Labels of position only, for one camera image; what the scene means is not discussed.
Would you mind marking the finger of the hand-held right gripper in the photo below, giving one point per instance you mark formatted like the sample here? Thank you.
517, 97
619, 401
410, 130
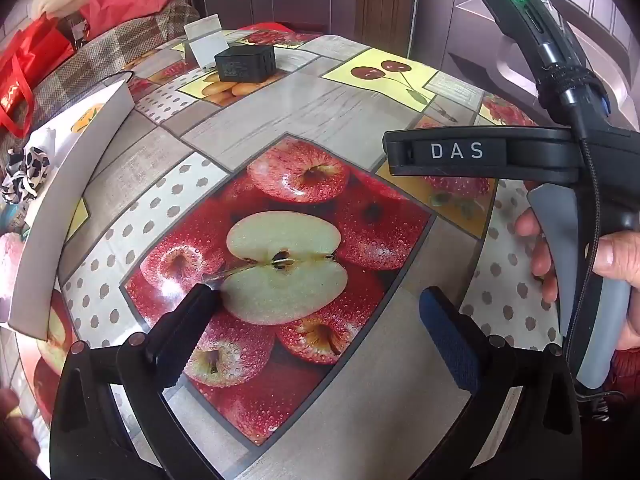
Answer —
398, 152

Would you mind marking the pink plush pig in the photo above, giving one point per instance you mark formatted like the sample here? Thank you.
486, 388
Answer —
10, 262

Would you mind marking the purple-brown panelled door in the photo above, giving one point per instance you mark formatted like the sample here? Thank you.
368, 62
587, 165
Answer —
450, 35

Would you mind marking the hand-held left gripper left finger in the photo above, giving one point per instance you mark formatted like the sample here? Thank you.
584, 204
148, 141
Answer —
186, 327

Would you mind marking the person's right hand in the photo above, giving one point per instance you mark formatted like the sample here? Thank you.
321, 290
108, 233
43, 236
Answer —
620, 260

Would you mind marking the red tote bag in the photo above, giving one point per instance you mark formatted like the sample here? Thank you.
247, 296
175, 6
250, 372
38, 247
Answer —
30, 65

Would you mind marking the person's red clothing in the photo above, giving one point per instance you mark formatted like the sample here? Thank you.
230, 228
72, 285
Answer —
629, 370

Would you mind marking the black power adapter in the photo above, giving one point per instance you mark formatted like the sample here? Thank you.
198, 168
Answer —
245, 62

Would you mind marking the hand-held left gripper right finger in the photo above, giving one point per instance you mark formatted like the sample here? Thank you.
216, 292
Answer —
447, 340

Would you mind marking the white cardboard box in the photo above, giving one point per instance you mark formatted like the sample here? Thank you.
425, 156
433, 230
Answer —
55, 230

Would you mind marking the plaid sofa cover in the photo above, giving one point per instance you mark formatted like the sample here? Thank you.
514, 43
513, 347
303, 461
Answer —
100, 45

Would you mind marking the black and white patterned cloth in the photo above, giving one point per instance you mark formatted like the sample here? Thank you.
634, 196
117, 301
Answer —
22, 170

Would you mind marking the fruit print tablecloth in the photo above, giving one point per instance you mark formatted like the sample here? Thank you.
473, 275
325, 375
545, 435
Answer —
350, 105

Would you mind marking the grey phone stand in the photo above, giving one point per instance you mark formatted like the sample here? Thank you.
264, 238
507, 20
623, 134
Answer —
202, 42

